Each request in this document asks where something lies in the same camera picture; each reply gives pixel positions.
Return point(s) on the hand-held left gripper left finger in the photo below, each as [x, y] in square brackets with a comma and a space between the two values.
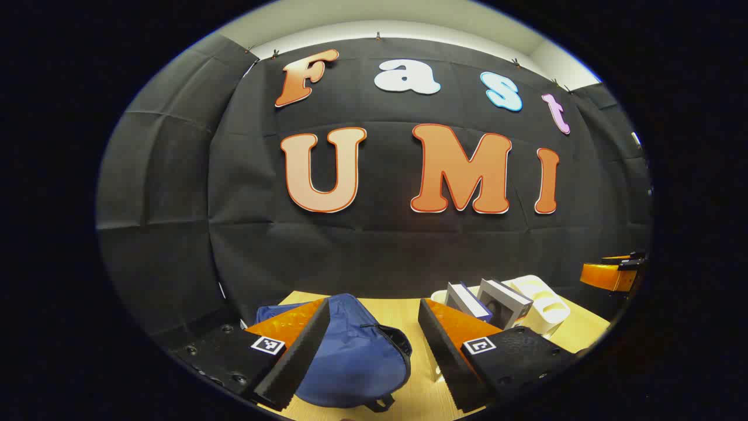
[298, 362]

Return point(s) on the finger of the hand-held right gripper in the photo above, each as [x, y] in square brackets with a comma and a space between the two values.
[608, 276]

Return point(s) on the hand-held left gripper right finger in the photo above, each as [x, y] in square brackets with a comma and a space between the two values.
[441, 356]

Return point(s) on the blue schoolbag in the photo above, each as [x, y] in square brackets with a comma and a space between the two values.
[350, 351]

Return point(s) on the blue cover book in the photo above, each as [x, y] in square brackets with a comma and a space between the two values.
[464, 301]

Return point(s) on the white bookshelf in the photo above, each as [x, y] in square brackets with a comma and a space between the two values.
[543, 304]

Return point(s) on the grey and white book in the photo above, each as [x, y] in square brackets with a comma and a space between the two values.
[502, 310]

